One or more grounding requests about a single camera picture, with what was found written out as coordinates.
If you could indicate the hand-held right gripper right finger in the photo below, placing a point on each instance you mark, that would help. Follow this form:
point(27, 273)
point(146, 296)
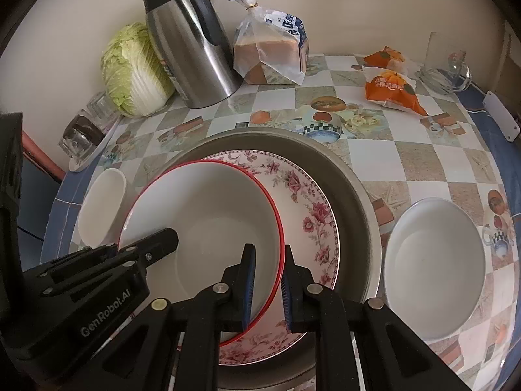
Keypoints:
point(287, 295)

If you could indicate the tall clear glass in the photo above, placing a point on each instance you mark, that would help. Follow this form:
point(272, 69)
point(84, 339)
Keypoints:
point(434, 57)

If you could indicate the red-rimmed white bowl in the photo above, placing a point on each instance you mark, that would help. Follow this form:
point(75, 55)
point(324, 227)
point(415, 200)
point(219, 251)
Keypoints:
point(203, 220)

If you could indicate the clear glass mug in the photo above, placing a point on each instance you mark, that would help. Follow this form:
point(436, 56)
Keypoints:
point(460, 71)

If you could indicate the pink floral plate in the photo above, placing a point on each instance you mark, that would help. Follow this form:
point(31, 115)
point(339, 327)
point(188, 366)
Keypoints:
point(313, 220)

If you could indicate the white oval tray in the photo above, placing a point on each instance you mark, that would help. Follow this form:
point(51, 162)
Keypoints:
point(87, 159)

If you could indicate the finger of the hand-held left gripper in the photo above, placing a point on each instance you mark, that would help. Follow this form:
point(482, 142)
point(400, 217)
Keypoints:
point(160, 242)
point(81, 256)

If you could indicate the large stainless steel basin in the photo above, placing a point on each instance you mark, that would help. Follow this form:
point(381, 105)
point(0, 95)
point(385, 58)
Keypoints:
point(352, 211)

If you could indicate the napa cabbage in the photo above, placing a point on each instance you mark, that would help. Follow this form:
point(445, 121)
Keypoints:
point(134, 69)

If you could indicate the red chair frame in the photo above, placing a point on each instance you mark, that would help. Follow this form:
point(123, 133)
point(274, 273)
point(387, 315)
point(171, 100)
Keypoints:
point(42, 152)

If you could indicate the clear drinking glass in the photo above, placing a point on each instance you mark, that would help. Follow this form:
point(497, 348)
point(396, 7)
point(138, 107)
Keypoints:
point(106, 110)
point(94, 104)

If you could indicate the round white bowl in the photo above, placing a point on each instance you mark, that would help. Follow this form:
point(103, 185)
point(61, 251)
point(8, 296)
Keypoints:
point(435, 260)

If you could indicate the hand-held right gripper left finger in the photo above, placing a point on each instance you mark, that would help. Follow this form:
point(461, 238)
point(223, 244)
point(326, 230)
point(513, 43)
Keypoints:
point(249, 287)

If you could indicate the white square bowl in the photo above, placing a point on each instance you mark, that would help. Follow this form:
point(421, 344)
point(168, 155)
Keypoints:
point(101, 207)

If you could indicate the orange snack packet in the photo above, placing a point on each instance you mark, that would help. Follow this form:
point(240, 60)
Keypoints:
point(390, 89)
point(382, 58)

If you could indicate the bagged sliced bread loaf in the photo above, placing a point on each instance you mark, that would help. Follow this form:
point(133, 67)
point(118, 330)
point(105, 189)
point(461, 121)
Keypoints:
point(268, 57)

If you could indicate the stainless steel thermos jug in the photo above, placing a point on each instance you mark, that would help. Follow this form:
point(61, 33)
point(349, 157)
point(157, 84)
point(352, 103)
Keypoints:
point(191, 49)

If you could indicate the white plastic strip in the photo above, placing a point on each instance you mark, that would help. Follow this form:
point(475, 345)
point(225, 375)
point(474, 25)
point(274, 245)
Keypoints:
point(501, 116)

